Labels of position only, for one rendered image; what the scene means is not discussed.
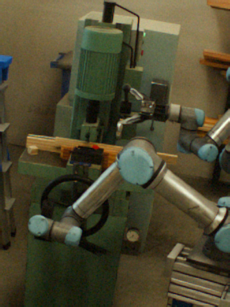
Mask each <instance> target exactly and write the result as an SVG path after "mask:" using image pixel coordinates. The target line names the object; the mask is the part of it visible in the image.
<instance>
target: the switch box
mask: <svg viewBox="0 0 230 307"><path fill-rule="evenodd" d="M136 34H137V27H132V29H131V35H130V40H129V46H131V47H132V48H133V57H132V62H133V58H134V51H135V45H136ZM138 35H139V36H138V47H137V53H136V62H139V61H140V56H141V52H142V40H143V35H144V28H139V30H138ZM130 55H131V49H130V48H128V58H127V60H128V61H130Z"/></svg>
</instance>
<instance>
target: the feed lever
mask: <svg viewBox="0 0 230 307"><path fill-rule="evenodd" d="M130 90H131V86H130V85H129V84H124V85H123V91H124V92H125V100H124V101H123V100H122V101H121V104H120V113H121V114H131V106H132V102H131V101H128V92H129V91H130Z"/></svg>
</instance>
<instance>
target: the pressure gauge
mask: <svg viewBox="0 0 230 307"><path fill-rule="evenodd" d="M133 235H134V236H133ZM126 238H127V239H128V240H129V241H130V243H133V242H135V241H137V240H138V239H139V238H140V231H139V229H138V228H137V227H130V228H129V229H128V230H127V233H126Z"/></svg>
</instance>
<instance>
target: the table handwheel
mask: <svg viewBox="0 0 230 307"><path fill-rule="evenodd" d="M68 181H77V182H83V183H84V184H87V185H88V186H91V185H92V184H93V183H94V180H91V179H90V178H89V177H86V176H83V175H79V174H66V175H61V176H59V177H57V178H55V179H54V180H52V181H51V182H50V183H48V184H47V186H46V187H45V188H44V189H43V191H42V196H41V199H40V209H41V210H42V205H43V201H44V200H46V201H54V203H55V204H59V205H62V206H65V207H66V208H68V207H69V206H72V205H73V204H74V203H75V202H76V201H77V200H78V199H79V198H80V197H81V196H82V193H77V197H75V198H73V199H71V200H69V201H68V203H67V202H64V201H59V200H56V199H52V198H49V197H48V195H49V193H50V192H51V191H52V190H53V189H54V188H55V187H56V186H57V185H58V184H61V183H62V182H68ZM109 210H110V207H109V202H108V199H106V200H105V201H104V202H103V203H102V214H101V219H100V220H99V222H98V223H97V224H96V225H94V226H93V227H91V228H90V229H88V230H84V228H83V225H82V224H81V225H80V226H79V228H80V229H81V230H82V233H81V237H85V236H91V235H93V234H95V233H96V232H98V231H99V230H100V229H101V228H102V227H103V226H104V224H105V222H106V221H107V218H108V214H109Z"/></svg>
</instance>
